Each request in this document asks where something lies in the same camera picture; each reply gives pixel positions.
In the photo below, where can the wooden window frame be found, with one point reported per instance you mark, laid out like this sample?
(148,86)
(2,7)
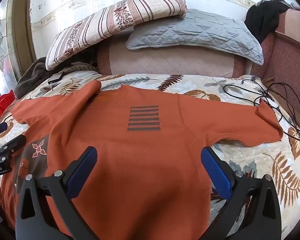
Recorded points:
(21,30)

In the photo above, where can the leaf print fleece blanket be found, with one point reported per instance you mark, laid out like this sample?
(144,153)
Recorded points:
(265,162)

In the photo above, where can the stained glass window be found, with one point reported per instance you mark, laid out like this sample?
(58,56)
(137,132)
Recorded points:
(0,42)

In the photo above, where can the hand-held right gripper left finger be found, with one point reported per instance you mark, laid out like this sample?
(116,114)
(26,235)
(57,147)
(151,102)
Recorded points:
(82,171)

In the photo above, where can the black flat device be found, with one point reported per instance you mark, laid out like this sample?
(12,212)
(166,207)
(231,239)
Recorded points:
(55,78)

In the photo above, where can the grey quilted pillow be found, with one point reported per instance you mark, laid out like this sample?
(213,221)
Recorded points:
(197,32)

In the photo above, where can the black garment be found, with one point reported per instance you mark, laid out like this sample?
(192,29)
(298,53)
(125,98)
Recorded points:
(262,20)

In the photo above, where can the pink quilted headboard cushion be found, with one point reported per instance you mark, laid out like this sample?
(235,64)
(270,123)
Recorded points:
(165,60)

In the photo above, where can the striped floral quilted pillow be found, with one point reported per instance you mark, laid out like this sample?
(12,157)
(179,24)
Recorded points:
(110,22)

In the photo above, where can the brown fleece blanket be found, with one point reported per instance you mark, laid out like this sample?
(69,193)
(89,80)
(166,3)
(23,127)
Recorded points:
(32,77)

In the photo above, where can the maroon padded bed side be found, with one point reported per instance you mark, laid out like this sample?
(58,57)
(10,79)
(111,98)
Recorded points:
(287,62)

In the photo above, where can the red cloth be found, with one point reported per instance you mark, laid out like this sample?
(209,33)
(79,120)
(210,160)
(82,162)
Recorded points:
(2,103)

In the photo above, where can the olive knitted garment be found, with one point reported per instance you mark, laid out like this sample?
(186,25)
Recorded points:
(77,68)

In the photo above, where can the orange knit sweater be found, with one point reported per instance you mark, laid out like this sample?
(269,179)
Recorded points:
(140,160)

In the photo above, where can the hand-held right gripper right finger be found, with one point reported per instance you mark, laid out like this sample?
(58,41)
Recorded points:
(216,176)

